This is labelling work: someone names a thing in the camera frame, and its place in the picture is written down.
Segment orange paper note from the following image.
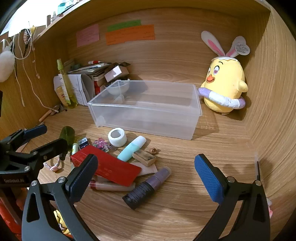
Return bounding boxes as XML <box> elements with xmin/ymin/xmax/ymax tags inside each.
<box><xmin>105</xmin><ymin>24</ymin><xmax>155</xmax><ymax>46</ymax></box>

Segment white and pink box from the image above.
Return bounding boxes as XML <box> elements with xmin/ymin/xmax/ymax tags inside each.
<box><xmin>104</xmin><ymin>65</ymin><xmax>129</xmax><ymax>82</ymax></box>

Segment folded white paper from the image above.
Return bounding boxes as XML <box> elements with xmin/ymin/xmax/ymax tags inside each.
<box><xmin>54</xmin><ymin>74</ymin><xmax>94</xmax><ymax>106</ymax></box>

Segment white cable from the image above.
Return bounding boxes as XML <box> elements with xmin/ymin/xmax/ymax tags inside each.
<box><xmin>13</xmin><ymin>28</ymin><xmax>54</xmax><ymax>112</ymax></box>

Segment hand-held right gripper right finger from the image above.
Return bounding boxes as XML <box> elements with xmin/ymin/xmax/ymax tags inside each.
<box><xmin>194</xmin><ymin>153</ymin><xmax>271</xmax><ymax>241</ymax></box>

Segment green paper note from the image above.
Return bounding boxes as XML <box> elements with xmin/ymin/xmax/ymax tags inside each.
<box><xmin>107</xmin><ymin>20</ymin><xmax>142</xmax><ymax>32</ymax></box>

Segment mint green tube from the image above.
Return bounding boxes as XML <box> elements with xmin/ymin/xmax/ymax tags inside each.
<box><xmin>117</xmin><ymin>136</ymin><xmax>147</xmax><ymax>162</ymax></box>

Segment wooden stick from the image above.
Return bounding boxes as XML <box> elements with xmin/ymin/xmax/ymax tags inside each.
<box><xmin>38</xmin><ymin>109</ymin><xmax>52</xmax><ymax>122</ymax></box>

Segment teal jar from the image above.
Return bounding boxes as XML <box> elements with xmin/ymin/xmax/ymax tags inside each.
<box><xmin>57</xmin><ymin>0</ymin><xmax>74</xmax><ymax>14</ymax></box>

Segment pink paper note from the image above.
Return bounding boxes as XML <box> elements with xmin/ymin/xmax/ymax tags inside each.
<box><xmin>76</xmin><ymin>24</ymin><xmax>100</xmax><ymax>48</ymax></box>

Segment yellow printed cloth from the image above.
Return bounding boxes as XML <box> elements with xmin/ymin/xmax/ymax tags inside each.
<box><xmin>54</xmin><ymin>210</ymin><xmax>70</xmax><ymax>234</ymax></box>

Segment small red box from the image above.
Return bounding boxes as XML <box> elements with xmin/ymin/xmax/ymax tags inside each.
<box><xmin>94</xmin><ymin>81</ymin><xmax>106</xmax><ymax>98</ymax></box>

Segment dark green bottle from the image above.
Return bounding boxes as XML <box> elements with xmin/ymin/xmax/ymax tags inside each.
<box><xmin>60</xmin><ymin>126</ymin><xmax>75</xmax><ymax>151</ymax></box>

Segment yellow cream tube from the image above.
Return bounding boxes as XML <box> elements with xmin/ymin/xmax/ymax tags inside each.
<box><xmin>55</xmin><ymin>86</ymin><xmax>70</xmax><ymax>107</ymax></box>

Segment orange clothing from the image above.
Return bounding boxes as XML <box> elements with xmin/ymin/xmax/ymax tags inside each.
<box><xmin>0</xmin><ymin>188</ymin><xmax>23</xmax><ymax>234</ymax></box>

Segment beige rectangular block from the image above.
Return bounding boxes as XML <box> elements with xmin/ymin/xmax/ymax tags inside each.
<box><xmin>132</xmin><ymin>149</ymin><xmax>156</xmax><ymax>167</ymax></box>

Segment white tape roll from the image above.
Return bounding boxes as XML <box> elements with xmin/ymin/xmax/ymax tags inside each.
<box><xmin>108</xmin><ymin>128</ymin><xmax>127</xmax><ymax>147</ymax></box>

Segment stack of books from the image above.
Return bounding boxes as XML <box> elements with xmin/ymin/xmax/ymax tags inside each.
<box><xmin>67</xmin><ymin>61</ymin><xmax>131</xmax><ymax>81</ymax></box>

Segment clear plastic storage bin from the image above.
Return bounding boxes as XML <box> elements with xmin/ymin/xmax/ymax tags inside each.
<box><xmin>87</xmin><ymin>80</ymin><xmax>203</xmax><ymax>140</ymax></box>

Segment white ceramic bowl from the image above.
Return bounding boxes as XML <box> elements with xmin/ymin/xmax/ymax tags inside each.
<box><xmin>104</xmin><ymin>81</ymin><xmax>130</xmax><ymax>96</ymax></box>

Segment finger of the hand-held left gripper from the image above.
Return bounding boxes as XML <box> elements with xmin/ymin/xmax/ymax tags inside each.
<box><xmin>6</xmin><ymin>138</ymin><xmax>69</xmax><ymax>163</ymax></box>
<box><xmin>0</xmin><ymin>125</ymin><xmax>48</xmax><ymax>149</ymax></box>

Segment dark purple bottle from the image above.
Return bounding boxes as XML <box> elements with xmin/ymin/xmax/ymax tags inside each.
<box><xmin>122</xmin><ymin>167</ymin><xmax>172</xmax><ymax>210</ymax></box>

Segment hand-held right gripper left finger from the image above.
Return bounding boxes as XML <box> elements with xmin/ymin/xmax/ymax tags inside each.
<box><xmin>21</xmin><ymin>153</ymin><xmax>99</xmax><ymax>241</ymax></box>

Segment white fluffy pompom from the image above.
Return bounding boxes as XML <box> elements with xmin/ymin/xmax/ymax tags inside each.
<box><xmin>0</xmin><ymin>51</ymin><xmax>15</xmax><ymax>82</ymax></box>

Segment beaded lanyard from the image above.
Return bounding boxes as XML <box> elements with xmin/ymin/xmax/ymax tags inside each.
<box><xmin>13</xmin><ymin>28</ymin><xmax>35</xmax><ymax>59</ymax></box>

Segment white tube with red cap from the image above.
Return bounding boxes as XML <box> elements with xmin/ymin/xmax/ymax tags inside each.
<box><xmin>89</xmin><ymin>179</ymin><xmax>136</xmax><ymax>192</ymax></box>

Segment dark blue card box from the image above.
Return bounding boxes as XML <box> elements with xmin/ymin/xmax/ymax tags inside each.
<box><xmin>78</xmin><ymin>137</ymin><xmax>89</xmax><ymax>151</ymax></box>

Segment yellow-green spray bottle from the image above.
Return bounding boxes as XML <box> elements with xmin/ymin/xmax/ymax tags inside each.
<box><xmin>57</xmin><ymin>59</ymin><xmax>78</xmax><ymax>109</ymax></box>

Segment yellow chick plush toy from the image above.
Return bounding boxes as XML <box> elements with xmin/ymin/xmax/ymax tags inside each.
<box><xmin>198</xmin><ymin>31</ymin><xmax>250</xmax><ymax>115</ymax></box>

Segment pink hair band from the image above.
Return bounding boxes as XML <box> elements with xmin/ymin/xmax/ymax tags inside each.
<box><xmin>44</xmin><ymin>155</ymin><xmax>64</xmax><ymax>172</ymax></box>

